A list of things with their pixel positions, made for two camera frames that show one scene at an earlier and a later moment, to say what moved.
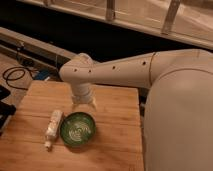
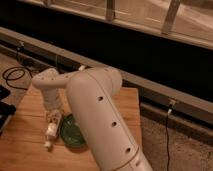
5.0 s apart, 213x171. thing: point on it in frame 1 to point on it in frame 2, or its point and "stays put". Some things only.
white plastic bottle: x=52 y=128 stays put
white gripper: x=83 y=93 to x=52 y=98
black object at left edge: x=6 y=110 stays put
